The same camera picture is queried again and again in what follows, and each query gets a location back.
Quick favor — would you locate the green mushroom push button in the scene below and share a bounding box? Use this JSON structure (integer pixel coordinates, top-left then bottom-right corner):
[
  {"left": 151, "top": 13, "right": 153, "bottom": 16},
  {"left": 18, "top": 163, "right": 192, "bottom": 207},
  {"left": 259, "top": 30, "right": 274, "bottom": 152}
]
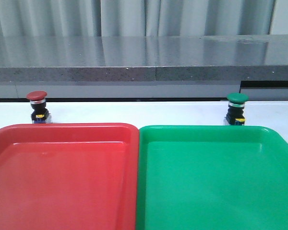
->
[{"left": 224, "top": 93, "right": 249, "bottom": 126}]

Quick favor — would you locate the red mushroom push button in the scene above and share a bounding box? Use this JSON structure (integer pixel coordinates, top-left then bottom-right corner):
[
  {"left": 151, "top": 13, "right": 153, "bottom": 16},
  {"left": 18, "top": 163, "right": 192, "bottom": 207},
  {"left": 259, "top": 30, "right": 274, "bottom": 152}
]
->
[{"left": 26, "top": 91, "right": 52, "bottom": 124}]

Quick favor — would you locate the green plastic tray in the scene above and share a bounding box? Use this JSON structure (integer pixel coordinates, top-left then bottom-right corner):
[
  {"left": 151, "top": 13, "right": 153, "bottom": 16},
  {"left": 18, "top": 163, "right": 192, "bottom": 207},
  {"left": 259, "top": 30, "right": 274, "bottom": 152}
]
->
[{"left": 136, "top": 126, "right": 288, "bottom": 230}]

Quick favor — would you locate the red plastic tray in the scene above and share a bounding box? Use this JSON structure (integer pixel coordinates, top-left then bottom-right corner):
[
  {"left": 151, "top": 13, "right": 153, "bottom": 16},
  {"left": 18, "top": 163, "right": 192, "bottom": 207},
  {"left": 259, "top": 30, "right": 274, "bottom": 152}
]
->
[{"left": 0, "top": 123, "right": 139, "bottom": 230}]

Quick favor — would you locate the grey stone counter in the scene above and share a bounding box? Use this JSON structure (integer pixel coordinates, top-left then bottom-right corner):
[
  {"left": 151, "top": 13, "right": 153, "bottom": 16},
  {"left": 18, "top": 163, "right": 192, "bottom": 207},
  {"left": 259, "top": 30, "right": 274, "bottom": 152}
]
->
[{"left": 0, "top": 35, "right": 288, "bottom": 101}]

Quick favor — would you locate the grey pleated curtain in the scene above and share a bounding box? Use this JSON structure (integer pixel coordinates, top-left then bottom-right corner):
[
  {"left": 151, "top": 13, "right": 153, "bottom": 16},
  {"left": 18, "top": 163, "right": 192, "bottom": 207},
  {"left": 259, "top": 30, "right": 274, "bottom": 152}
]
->
[{"left": 0, "top": 0, "right": 275, "bottom": 37}]

